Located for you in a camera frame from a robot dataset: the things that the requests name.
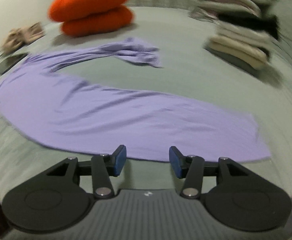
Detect folded grey pink quilt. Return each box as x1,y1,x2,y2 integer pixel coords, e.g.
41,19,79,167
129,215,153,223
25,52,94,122
188,0,261,23

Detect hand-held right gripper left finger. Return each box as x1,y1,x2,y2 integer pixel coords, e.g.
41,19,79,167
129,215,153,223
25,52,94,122
45,145,127,199

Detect crumpled beige garment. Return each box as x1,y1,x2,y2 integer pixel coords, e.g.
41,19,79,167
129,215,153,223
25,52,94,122
1,22,45,53

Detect orange pumpkin plush cushion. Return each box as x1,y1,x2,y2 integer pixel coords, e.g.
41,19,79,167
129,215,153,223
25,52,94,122
48,0,135,37

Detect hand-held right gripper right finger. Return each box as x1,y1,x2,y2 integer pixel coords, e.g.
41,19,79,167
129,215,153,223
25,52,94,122
169,146,252,199

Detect purple pants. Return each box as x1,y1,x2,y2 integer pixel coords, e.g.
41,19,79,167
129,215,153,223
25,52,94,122
0,37,272,163

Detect black phone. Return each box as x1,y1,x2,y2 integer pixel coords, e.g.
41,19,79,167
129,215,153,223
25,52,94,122
0,53,28,77

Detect folded beige garment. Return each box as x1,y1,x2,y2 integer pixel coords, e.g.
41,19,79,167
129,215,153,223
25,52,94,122
207,35,270,69

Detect folded grey garment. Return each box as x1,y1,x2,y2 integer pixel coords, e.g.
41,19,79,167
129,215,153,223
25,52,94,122
203,45,261,75

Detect folded white garment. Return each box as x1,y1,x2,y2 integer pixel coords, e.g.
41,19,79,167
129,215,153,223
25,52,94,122
216,22,274,48

